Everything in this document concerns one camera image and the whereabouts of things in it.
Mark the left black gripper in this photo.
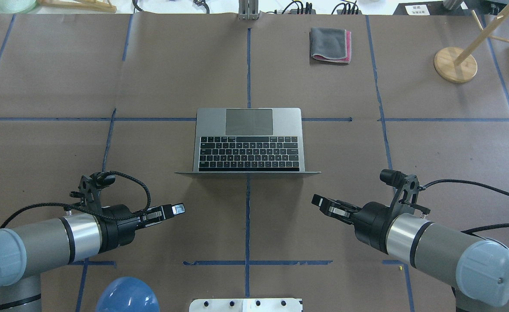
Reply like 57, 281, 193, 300
98, 203, 185, 253

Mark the black power strip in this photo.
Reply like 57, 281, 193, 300
267, 0, 317, 15

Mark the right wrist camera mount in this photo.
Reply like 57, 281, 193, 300
379, 169, 431, 218

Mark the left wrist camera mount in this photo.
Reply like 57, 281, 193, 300
70, 172, 116, 214

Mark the wooden mug tree stand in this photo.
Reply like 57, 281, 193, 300
433, 3, 509, 84

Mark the black label box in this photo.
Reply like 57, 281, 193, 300
393, 1, 447, 16

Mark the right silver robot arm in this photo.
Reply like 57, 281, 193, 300
311, 194, 509, 312

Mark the blue desk lamp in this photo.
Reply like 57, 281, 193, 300
95, 276, 160, 312

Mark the grey laptop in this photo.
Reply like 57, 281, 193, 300
188, 108, 315, 175

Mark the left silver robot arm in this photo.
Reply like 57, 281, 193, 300
0, 203, 185, 312

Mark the white central pillar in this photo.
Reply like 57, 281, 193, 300
189, 298, 304, 312

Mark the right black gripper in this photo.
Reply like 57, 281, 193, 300
311, 194, 394, 254

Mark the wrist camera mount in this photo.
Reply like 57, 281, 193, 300
379, 169, 431, 218
70, 172, 116, 214

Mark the aluminium frame post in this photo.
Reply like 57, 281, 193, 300
238, 0, 260, 20

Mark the grey pink folded cloth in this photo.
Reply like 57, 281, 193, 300
310, 26, 353, 65

